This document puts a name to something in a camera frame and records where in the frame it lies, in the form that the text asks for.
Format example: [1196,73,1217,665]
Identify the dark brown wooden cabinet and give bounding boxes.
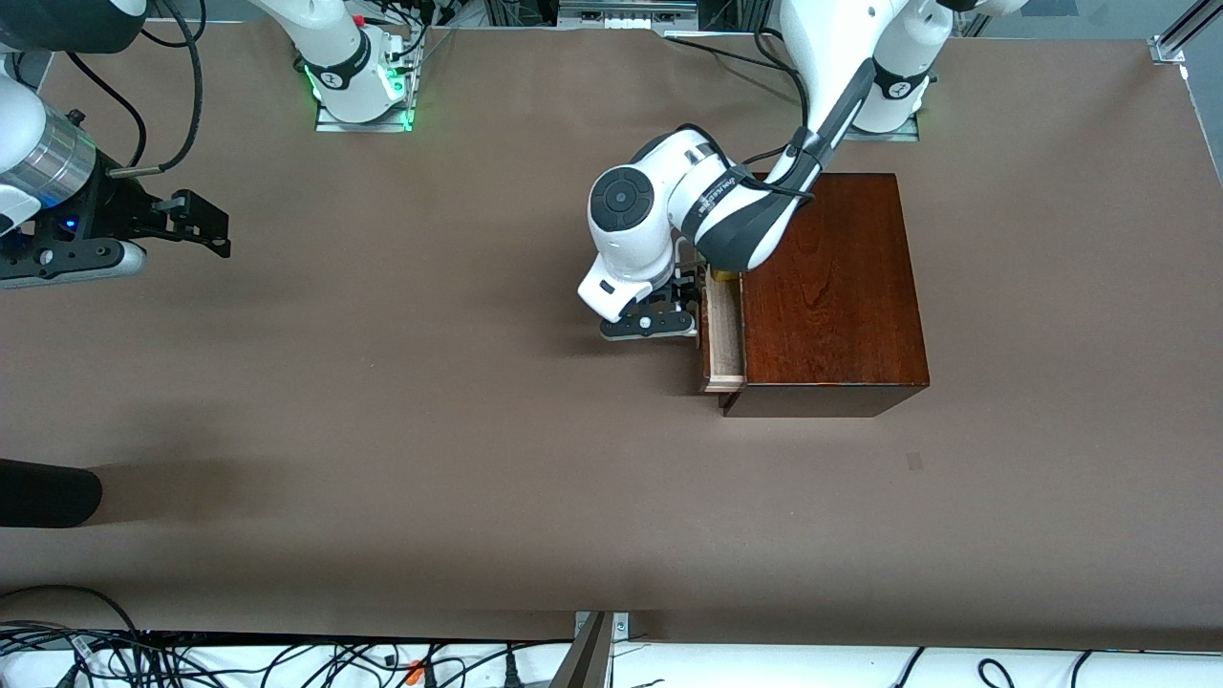
[721,172,931,419]

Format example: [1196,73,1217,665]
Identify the black rounded object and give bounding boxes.
[0,459,103,529]

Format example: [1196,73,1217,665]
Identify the white power strip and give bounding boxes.
[557,0,698,30]

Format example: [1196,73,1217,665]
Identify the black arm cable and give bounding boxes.
[107,0,206,180]
[65,50,149,171]
[674,27,818,200]

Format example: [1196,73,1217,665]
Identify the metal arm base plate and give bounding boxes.
[841,113,921,143]
[315,27,416,133]

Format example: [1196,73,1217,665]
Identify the black base cable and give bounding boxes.
[662,34,796,74]

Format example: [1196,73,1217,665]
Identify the metal table bracket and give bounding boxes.
[549,610,632,688]

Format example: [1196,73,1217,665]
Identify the tangled black cables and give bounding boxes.
[0,583,574,688]

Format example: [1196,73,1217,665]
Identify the aluminium frame profile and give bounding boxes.
[1149,0,1223,66]

